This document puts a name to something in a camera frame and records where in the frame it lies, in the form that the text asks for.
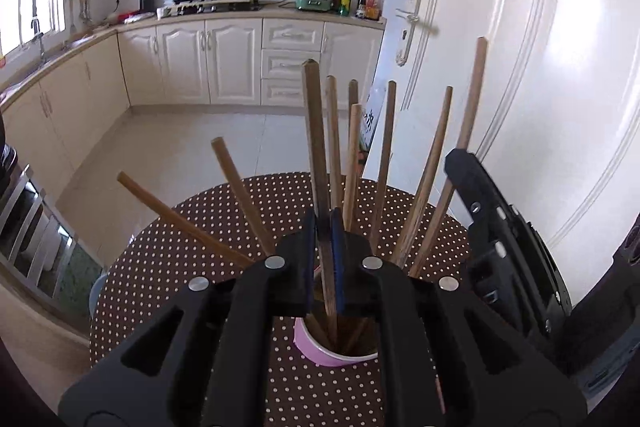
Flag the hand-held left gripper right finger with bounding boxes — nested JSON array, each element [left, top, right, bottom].
[[330, 207, 588, 427]]

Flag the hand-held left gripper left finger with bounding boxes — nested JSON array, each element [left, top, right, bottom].
[[57, 207, 321, 427]]

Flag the cream cabinet drawer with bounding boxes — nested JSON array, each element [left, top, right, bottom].
[[262, 19, 323, 50], [261, 51, 321, 80], [261, 79, 321, 105]]

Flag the white panelled door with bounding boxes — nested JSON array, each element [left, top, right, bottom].
[[360, 0, 640, 308]]

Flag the light blue container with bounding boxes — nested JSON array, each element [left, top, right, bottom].
[[89, 272, 108, 323]]

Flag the beige kitchen countertop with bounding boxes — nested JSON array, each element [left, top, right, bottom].
[[0, 4, 388, 108]]

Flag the bunch of wooden chopsticks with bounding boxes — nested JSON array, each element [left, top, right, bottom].
[[116, 37, 488, 355]]

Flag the pink cup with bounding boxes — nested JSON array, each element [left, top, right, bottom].
[[293, 257, 382, 368]]

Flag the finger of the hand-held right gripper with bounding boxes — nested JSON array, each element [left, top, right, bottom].
[[444, 148, 574, 339]]

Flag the dark square wooden chopstick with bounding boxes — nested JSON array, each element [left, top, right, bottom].
[[301, 59, 341, 350]]

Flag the metal door handle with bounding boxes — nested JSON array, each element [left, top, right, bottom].
[[395, 0, 441, 68]]

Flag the gas stove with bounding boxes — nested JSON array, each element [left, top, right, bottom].
[[170, 0, 261, 14]]

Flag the cream base cabinets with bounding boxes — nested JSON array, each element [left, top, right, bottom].
[[0, 17, 386, 208]]

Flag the metal storage rack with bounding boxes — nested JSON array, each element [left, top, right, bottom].
[[0, 164, 106, 308]]

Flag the metal sink faucet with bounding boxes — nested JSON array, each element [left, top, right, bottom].
[[31, 18, 47, 62]]

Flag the white calligraphy sheet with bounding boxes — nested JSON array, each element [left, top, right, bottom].
[[357, 87, 388, 158]]

